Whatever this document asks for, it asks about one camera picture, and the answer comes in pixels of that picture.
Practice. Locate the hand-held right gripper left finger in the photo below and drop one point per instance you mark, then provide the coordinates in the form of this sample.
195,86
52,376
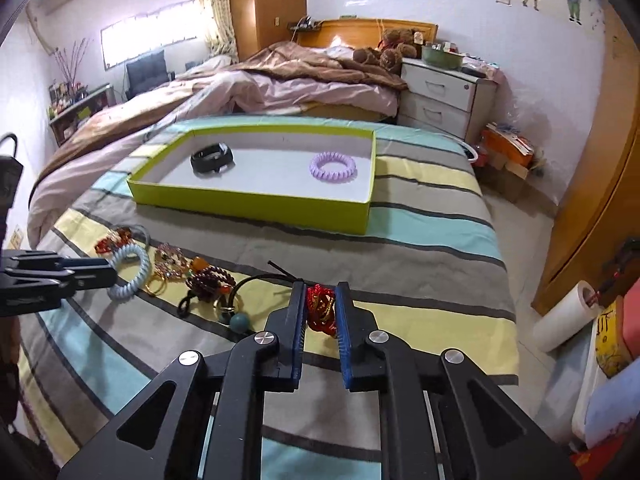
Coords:
299,332

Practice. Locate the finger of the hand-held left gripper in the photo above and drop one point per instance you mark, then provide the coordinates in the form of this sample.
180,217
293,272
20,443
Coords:
90,274
35,295

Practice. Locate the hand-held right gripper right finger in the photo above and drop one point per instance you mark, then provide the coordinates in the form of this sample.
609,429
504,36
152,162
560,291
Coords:
344,332

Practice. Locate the red and gold knot ornament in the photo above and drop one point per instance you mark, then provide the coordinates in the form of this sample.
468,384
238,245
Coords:
320,310

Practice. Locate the grey hair band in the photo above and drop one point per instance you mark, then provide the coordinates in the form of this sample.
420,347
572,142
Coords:
145,232

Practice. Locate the rhinestone hair clip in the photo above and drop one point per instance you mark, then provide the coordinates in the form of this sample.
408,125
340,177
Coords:
167,257

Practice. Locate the yellow-green cardboard box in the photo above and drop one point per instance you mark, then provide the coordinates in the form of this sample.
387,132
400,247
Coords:
250,206

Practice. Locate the cluttered shelf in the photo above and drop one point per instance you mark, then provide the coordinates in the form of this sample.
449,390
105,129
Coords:
80,110

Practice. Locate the dried flower branches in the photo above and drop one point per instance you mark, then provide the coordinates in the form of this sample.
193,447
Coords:
72,60

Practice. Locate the black smart band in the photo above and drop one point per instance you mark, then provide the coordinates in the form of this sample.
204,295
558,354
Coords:
200,162

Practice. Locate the dark chair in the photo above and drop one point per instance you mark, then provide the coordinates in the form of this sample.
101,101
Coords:
147,72

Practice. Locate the window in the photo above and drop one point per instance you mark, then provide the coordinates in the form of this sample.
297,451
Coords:
145,35

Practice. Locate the white paper roll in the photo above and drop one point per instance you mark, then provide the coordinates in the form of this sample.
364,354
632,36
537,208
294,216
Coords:
560,322

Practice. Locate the black waste bin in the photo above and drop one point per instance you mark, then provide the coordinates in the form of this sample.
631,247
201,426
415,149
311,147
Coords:
470,152

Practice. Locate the orange box of papers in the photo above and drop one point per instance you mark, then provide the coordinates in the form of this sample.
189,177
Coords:
507,152

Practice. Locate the white drawer nightstand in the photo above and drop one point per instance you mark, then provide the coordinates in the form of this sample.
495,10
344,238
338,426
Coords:
435,100

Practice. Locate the yellow printed paper bag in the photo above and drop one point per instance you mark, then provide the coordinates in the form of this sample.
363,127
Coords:
610,350

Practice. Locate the brown blanket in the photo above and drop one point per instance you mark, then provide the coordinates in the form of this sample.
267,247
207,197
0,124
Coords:
300,62

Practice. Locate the brown teddy bear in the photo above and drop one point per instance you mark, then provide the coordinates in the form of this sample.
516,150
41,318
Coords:
387,62
397,37

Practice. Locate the patterned curtain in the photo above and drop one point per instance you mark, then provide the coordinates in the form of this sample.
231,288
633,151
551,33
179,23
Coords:
215,5

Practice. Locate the pink plastic bucket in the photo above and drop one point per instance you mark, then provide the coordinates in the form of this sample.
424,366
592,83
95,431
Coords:
630,325

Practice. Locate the wooden wardrobe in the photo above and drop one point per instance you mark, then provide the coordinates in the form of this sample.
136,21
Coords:
590,185

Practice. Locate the green basin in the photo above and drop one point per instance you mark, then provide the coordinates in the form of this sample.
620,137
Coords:
440,57

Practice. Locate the wooden bed headboard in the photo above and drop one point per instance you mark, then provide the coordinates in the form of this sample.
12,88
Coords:
350,30

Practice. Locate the power strip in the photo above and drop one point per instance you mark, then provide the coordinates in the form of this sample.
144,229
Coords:
302,24

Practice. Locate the tall wooden cabinet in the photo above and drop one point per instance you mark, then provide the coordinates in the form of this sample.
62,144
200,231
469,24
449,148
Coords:
270,5

